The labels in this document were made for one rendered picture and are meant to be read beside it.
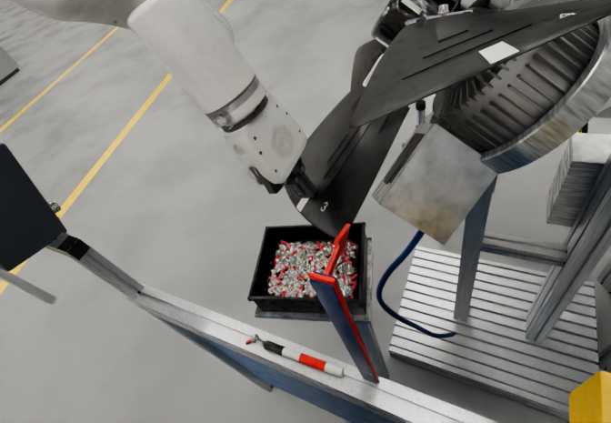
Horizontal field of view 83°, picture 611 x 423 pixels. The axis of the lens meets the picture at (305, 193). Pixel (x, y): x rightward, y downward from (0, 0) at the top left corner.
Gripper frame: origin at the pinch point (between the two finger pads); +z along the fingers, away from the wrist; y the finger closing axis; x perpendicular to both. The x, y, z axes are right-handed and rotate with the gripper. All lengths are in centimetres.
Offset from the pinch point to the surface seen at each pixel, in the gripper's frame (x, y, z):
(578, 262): -33, 24, 56
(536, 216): -16, 83, 116
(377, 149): -11.6, 6.4, 0.1
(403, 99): -25.4, -8.0, -16.3
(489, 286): -4, 40, 103
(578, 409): -33.8, -18.4, 14.0
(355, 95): -6.9, 15.2, -4.8
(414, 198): -14.2, 4.8, 9.8
